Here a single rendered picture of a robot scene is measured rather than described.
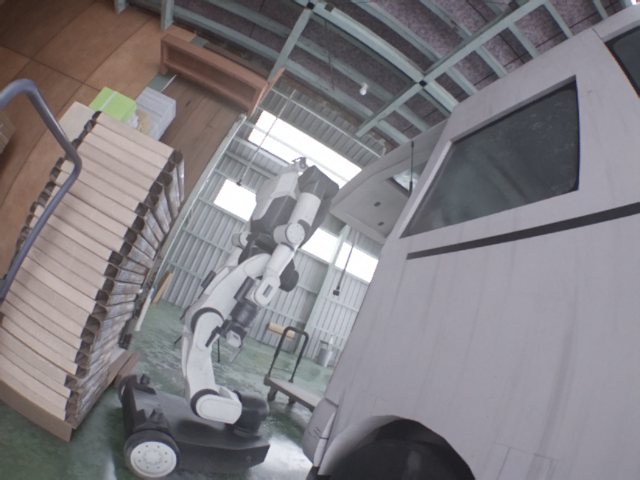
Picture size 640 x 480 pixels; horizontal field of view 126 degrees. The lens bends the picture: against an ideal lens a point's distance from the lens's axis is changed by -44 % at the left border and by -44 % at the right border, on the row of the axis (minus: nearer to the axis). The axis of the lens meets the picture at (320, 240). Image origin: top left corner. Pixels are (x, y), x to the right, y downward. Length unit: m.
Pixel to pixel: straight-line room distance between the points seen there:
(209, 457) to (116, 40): 3.42
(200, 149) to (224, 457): 2.16
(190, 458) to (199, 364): 0.39
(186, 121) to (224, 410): 2.20
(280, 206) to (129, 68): 2.28
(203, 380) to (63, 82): 2.84
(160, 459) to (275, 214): 1.07
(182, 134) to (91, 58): 1.39
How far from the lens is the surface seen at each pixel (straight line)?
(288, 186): 1.26
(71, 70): 3.30
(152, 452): 1.12
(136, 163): 1.04
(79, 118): 1.69
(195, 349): 1.17
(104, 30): 3.61
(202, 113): 2.70
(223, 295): 1.20
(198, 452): 1.21
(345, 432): 0.94
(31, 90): 0.62
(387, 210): 2.18
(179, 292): 9.93
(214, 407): 1.27
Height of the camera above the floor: 0.71
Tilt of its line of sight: 19 degrees up
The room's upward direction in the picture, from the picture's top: 21 degrees clockwise
